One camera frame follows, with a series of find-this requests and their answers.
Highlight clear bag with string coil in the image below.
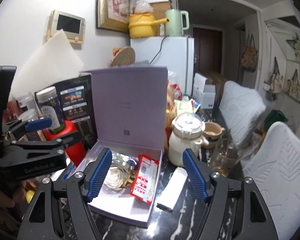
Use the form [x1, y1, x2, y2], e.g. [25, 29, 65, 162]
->
[102, 152, 139, 194]

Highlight red white sachet packet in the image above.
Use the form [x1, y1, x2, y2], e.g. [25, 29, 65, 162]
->
[130, 154, 159, 204]

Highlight plastic jar red contents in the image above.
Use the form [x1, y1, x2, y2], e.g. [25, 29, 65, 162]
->
[6, 96, 24, 121]

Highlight blue white carton box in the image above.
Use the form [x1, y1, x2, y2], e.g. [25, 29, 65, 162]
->
[58, 163, 76, 180]

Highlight red plastic stool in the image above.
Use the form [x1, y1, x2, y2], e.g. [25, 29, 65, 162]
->
[43, 120, 86, 167]

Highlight white rolled towel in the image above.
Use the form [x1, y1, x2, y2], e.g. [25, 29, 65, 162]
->
[157, 167, 187, 211]

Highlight yellow lemon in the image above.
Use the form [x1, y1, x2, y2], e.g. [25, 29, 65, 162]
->
[26, 190, 36, 204]

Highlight clear drinking glass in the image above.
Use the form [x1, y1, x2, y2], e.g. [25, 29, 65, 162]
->
[209, 139, 239, 177]

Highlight dark tea jar white label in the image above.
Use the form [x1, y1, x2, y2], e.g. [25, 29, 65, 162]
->
[36, 86, 65, 133]

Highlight beige ceramic bowl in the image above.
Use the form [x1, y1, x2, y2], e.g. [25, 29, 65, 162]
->
[202, 122, 225, 149]

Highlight cream ceramic lidded jar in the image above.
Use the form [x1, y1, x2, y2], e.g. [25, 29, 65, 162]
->
[168, 113, 209, 167]

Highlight black snack pouch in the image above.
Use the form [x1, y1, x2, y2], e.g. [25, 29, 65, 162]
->
[34, 74, 98, 151]

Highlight lavender open gift box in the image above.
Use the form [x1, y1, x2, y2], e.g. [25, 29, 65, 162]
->
[76, 65, 168, 228]

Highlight white foam board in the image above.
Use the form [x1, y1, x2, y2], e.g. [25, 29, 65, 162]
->
[11, 30, 84, 98]

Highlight near white quilted chair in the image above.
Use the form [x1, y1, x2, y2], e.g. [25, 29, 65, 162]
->
[243, 122, 300, 239]

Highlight white quilted chair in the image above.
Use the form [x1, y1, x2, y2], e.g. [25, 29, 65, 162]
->
[243, 122, 300, 239]
[219, 81, 266, 146]

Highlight far white quilted chair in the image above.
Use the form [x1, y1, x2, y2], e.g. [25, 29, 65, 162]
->
[219, 81, 266, 146]

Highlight white cardboard box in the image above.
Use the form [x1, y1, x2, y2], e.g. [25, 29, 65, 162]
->
[192, 73, 216, 109]

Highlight white refrigerator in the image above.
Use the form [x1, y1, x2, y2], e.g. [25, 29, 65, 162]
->
[130, 36, 194, 96]

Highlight dark wooden door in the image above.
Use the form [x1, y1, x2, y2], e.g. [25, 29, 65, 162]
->
[193, 28, 223, 74]

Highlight yellow enamel pot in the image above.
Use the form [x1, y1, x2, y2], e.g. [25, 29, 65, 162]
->
[128, 12, 169, 38]

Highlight green electric kettle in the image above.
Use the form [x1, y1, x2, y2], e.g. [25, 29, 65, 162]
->
[165, 9, 190, 37]

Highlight gold framed picture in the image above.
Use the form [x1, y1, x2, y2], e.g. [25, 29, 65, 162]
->
[96, 0, 132, 33]

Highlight wall intercom monitor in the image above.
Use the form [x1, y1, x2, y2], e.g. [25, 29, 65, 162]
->
[46, 10, 86, 44]

